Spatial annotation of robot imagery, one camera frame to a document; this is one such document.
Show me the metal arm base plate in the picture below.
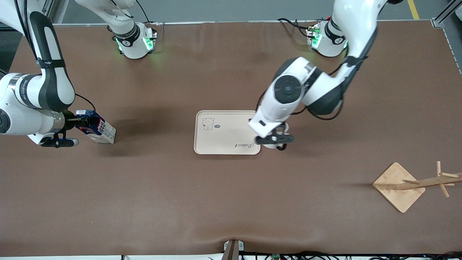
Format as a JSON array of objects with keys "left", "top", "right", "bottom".
[
  {"left": 144, "top": 22, "right": 158, "bottom": 55},
  {"left": 306, "top": 25, "right": 321, "bottom": 49}
]

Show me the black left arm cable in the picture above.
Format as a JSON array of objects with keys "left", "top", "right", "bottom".
[{"left": 257, "top": 54, "right": 365, "bottom": 121}]

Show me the wooden mug tree stand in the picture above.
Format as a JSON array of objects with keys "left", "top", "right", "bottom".
[{"left": 372, "top": 161, "right": 462, "bottom": 213}]

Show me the aluminium frame profile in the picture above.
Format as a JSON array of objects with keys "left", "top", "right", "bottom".
[
  {"left": 43, "top": 0, "right": 69, "bottom": 26},
  {"left": 431, "top": 0, "right": 462, "bottom": 29}
]

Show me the beige tray with bear print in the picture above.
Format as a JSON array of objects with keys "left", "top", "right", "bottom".
[{"left": 194, "top": 110, "right": 261, "bottom": 155}]

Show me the black base cable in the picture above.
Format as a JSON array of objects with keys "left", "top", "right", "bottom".
[
  {"left": 277, "top": 16, "right": 318, "bottom": 38},
  {"left": 135, "top": 0, "right": 159, "bottom": 26}
]

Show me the blue milk carton green cap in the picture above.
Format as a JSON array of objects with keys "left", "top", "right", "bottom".
[{"left": 76, "top": 110, "right": 117, "bottom": 144}]

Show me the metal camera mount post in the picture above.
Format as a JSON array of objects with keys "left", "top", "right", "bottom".
[{"left": 223, "top": 239, "right": 245, "bottom": 260}]

